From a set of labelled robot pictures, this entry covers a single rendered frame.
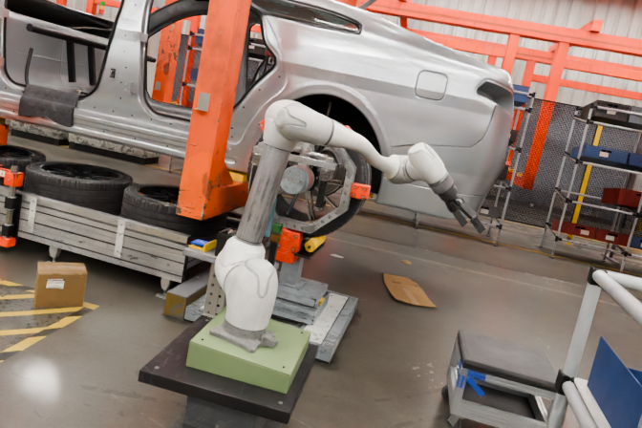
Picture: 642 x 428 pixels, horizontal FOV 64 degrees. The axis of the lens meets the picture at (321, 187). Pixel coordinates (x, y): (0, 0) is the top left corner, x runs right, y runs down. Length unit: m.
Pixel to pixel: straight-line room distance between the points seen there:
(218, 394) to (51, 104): 2.70
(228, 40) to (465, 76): 1.30
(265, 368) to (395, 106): 1.77
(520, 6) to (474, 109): 9.68
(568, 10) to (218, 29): 10.67
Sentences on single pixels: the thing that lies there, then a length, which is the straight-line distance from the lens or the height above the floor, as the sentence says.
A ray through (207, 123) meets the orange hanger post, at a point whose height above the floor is 1.03.
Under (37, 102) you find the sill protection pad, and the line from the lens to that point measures 4.05.
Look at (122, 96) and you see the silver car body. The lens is 3.67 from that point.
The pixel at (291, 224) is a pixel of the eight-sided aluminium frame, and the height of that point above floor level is 0.61.
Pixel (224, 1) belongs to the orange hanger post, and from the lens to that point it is 2.79.
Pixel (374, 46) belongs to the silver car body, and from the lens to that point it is 3.09.
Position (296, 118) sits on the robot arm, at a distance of 1.72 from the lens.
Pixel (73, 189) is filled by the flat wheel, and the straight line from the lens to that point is 3.53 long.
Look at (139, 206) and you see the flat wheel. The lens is 3.23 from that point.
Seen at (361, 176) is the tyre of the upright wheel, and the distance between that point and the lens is 2.67.
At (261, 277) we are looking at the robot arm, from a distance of 1.77.
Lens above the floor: 1.20
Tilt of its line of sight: 8 degrees down
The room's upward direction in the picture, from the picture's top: 11 degrees clockwise
